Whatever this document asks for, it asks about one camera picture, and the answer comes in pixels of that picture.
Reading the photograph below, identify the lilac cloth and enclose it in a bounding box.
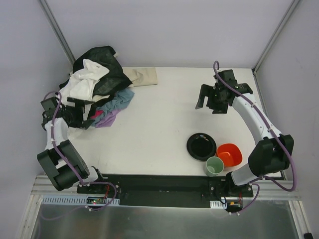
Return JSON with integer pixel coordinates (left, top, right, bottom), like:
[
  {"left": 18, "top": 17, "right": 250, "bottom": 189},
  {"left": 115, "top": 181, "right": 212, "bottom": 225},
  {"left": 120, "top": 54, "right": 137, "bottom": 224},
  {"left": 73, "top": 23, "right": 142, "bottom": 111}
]
[{"left": 95, "top": 109, "right": 122, "bottom": 128}]

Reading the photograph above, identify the blue-grey cloth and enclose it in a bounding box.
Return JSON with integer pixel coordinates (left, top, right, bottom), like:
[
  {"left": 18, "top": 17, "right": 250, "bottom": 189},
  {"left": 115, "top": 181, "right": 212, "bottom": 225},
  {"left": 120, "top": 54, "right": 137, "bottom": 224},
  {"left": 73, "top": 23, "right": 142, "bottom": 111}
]
[{"left": 92, "top": 88, "right": 135, "bottom": 127}]

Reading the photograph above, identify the black mesh cloth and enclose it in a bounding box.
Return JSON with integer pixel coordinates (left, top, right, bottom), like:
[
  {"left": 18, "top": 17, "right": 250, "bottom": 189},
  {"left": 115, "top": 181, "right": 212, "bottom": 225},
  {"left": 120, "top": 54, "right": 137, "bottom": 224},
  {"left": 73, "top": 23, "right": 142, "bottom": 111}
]
[{"left": 59, "top": 46, "right": 132, "bottom": 100}]

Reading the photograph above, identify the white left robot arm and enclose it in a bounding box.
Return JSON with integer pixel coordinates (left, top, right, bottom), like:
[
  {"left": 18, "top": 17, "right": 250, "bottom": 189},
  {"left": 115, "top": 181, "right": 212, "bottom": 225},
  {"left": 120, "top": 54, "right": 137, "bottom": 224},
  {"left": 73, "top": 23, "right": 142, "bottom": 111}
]
[{"left": 37, "top": 97, "right": 103, "bottom": 191}]

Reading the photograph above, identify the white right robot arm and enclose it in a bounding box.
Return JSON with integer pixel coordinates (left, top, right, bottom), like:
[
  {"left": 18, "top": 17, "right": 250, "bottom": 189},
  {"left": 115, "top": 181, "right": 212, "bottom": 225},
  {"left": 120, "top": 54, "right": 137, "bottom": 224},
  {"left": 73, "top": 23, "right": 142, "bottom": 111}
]
[{"left": 196, "top": 70, "right": 294, "bottom": 186}]

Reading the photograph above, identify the magenta cloth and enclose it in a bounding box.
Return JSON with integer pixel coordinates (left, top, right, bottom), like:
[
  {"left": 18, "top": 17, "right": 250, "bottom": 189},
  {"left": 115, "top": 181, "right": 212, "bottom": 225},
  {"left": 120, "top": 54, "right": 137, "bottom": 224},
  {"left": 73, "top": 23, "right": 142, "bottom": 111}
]
[{"left": 90, "top": 110, "right": 103, "bottom": 119}]

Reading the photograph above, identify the beige folded cloth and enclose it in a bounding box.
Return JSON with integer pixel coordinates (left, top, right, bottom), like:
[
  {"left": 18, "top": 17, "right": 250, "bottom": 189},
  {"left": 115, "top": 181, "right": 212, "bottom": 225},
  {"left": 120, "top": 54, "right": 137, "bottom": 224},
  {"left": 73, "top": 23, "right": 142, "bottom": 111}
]
[{"left": 123, "top": 67, "right": 158, "bottom": 87}]

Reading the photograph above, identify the cream black tote bag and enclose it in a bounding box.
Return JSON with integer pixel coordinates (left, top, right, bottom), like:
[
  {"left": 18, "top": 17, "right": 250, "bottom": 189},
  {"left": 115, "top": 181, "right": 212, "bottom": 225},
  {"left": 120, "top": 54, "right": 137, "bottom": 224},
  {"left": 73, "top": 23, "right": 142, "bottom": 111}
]
[{"left": 88, "top": 94, "right": 115, "bottom": 118}]

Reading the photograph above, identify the orange bowl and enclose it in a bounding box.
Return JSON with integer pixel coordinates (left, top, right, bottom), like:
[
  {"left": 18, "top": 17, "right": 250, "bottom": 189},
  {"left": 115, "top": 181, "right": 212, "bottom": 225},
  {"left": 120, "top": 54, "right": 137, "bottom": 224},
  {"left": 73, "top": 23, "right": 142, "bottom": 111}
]
[{"left": 216, "top": 143, "right": 243, "bottom": 167}]

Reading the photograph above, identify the pale green cup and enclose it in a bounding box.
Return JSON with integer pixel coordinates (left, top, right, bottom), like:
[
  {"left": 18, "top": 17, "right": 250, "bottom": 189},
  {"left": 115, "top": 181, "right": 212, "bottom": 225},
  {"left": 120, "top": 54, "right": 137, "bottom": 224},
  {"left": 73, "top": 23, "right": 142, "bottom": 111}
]
[{"left": 204, "top": 156, "right": 224, "bottom": 177}]

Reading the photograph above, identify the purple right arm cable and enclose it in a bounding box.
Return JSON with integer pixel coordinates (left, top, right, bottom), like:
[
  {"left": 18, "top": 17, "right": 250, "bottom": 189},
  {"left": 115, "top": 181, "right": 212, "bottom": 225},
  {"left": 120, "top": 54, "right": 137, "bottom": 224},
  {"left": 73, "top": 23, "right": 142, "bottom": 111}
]
[{"left": 213, "top": 60, "right": 299, "bottom": 192}]

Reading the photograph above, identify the right aluminium frame post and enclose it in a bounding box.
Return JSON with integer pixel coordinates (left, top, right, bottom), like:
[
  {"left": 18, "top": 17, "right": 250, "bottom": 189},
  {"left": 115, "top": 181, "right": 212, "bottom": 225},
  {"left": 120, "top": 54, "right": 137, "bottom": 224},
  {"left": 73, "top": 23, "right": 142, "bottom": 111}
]
[{"left": 252, "top": 0, "right": 302, "bottom": 75}]

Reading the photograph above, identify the aluminium frame post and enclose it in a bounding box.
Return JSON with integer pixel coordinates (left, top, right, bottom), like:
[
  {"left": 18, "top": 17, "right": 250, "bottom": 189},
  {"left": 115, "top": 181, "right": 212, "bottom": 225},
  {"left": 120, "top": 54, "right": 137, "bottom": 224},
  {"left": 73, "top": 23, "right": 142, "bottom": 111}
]
[
  {"left": 38, "top": 0, "right": 75, "bottom": 64},
  {"left": 252, "top": 0, "right": 302, "bottom": 75}
]

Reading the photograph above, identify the left aluminium frame post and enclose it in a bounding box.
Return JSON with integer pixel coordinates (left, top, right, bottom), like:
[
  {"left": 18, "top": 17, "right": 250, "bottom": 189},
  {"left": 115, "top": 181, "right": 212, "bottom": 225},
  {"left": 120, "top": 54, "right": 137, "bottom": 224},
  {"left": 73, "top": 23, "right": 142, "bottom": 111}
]
[{"left": 38, "top": 0, "right": 75, "bottom": 64}]

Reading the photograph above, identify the aluminium front rail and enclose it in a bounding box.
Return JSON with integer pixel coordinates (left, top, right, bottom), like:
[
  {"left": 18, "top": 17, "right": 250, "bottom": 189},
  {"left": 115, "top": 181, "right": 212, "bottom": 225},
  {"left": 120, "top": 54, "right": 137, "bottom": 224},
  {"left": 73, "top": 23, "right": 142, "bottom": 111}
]
[{"left": 31, "top": 175, "right": 302, "bottom": 201}]

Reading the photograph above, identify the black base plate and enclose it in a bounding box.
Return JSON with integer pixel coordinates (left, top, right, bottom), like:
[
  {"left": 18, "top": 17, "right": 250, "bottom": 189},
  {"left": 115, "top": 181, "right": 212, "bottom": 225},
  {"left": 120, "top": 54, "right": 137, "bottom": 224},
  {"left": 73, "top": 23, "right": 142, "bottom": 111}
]
[{"left": 77, "top": 174, "right": 253, "bottom": 208}]

